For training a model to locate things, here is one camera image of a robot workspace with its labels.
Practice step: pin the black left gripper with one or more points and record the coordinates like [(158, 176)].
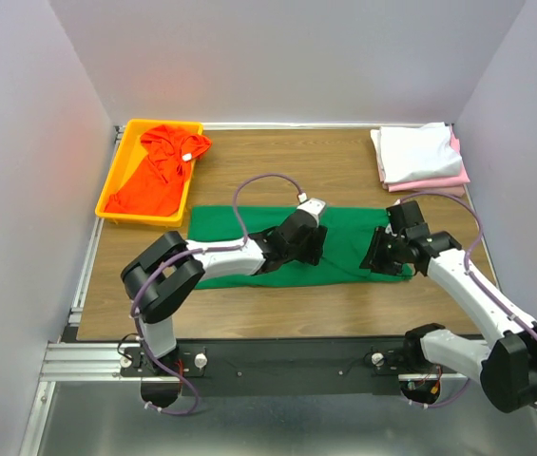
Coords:
[(314, 253)]

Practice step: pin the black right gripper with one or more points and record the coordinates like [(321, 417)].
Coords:
[(373, 256)]

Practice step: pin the green t shirt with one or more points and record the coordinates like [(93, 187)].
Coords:
[(349, 235)]

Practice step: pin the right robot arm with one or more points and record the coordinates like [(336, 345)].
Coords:
[(504, 362)]

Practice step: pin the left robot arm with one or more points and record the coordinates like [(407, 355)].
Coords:
[(162, 277)]

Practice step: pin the pink folded t shirt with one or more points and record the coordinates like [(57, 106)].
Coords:
[(451, 185)]

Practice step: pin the white folded t shirt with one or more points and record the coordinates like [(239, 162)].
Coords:
[(408, 154)]

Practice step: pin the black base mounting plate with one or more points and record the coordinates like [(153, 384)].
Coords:
[(277, 367)]

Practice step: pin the orange t shirt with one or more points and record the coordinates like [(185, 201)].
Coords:
[(159, 166)]

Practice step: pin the yellow plastic bin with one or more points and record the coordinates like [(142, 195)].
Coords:
[(116, 180)]

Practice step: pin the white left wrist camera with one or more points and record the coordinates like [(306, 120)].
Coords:
[(314, 207)]

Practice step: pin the aluminium frame rail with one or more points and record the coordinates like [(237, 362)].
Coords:
[(69, 360)]

